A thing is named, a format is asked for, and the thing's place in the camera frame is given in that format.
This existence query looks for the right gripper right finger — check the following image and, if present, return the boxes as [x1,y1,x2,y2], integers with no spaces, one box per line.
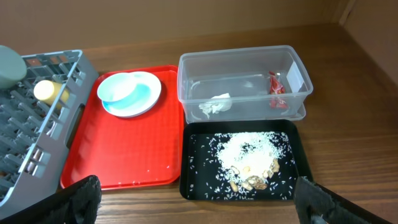
[293,177,389,224]

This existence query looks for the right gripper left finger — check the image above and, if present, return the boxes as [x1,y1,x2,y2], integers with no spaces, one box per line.
[1,175,101,224]

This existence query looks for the white plastic spoon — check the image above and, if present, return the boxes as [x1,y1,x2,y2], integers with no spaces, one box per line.
[46,121,57,136]

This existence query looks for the rice food scraps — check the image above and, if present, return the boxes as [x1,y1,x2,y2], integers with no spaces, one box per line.
[182,131,298,201]

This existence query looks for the yellow plastic cup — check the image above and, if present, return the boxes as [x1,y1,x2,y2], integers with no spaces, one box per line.
[34,80,62,106]

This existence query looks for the light blue bowl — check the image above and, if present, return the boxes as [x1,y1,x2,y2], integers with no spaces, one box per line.
[97,73,137,103]

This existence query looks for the red snack wrapper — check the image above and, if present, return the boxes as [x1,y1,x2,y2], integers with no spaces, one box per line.
[269,71,289,110]

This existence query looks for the light blue plate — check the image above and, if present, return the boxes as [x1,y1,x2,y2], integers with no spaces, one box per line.
[101,71,162,118]

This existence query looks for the white tissue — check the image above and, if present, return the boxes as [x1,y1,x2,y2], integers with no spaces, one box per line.
[198,93,233,119]

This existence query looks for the green saucer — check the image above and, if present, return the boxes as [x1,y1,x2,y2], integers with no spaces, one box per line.
[1,45,27,90]

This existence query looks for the grey plastic dishwasher rack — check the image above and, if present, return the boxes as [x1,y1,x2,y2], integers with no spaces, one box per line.
[1,50,98,218]

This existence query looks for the black waste tray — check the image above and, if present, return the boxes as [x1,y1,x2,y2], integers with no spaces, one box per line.
[180,119,313,201]

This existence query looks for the red plastic tray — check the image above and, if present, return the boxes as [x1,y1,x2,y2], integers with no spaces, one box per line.
[60,65,184,190]

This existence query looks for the clear plastic bin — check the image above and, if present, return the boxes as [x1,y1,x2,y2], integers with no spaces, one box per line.
[177,45,313,123]

